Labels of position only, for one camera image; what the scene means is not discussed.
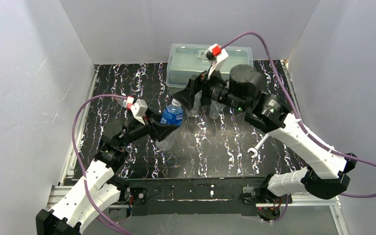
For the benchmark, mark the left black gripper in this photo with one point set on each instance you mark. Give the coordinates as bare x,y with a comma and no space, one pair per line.
148,125

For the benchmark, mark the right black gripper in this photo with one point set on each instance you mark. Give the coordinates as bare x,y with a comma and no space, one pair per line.
202,86

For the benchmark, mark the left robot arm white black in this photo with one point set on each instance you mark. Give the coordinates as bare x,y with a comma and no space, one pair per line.
100,187

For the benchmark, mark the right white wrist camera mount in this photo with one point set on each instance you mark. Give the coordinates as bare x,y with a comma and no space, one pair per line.
216,55

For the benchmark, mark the silver open-end wrench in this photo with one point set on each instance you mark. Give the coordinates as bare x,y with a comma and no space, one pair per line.
255,150

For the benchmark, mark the translucent plastic storage box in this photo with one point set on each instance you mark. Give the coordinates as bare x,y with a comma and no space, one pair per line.
186,60

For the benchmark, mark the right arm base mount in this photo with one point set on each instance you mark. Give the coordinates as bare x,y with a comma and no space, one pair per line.
270,208

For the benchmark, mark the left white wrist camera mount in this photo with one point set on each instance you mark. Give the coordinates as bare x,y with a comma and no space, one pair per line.
137,107

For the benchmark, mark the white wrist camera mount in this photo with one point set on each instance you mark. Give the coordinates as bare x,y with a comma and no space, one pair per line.
137,107
216,55

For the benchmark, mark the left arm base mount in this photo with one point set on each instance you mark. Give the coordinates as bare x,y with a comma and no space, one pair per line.
132,196

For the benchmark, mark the aluminium frame rail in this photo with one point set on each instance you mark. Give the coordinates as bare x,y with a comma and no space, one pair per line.
189,197

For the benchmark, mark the clear unlabelled plastic bottle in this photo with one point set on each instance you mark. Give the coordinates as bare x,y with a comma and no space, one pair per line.
216,109

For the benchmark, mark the blue label plastic bottle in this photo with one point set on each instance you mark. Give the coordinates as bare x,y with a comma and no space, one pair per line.
173,114

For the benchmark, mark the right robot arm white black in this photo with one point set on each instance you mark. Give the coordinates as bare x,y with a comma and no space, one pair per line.
326,174

